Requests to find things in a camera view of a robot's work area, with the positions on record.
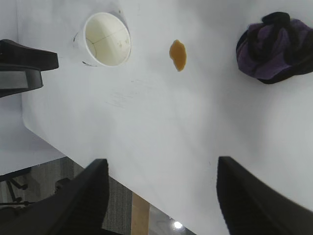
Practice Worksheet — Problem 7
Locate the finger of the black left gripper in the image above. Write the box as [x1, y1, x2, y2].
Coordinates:
[0, 39, 60, 72]
[0, 64, 45, 98]

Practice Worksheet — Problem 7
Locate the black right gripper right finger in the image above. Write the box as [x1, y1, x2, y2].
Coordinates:
[216, 156, 313, 235]

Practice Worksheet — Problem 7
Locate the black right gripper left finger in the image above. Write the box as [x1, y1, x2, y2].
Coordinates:
[0, 158, 110, 235]

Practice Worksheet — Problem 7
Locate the white paper coffee cup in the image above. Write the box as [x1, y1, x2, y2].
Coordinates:
[72, 9, 132, 67]

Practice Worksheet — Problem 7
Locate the purple and black cloth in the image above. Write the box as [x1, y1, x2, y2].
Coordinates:
[236, 11, 313, 85]

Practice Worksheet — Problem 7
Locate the small black equipment base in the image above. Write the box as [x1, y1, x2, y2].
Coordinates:
[55, 178, 73, 194]

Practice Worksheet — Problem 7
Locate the black tripod stand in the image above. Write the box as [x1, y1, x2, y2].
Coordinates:
[0, 166, 32, 209]

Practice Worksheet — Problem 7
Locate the light wooden table leg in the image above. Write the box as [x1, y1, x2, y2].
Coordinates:
[131, 188, 150, 235]

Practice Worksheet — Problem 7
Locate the brown coffee spill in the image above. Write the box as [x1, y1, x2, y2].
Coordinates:
[169, 39, 188, 72]

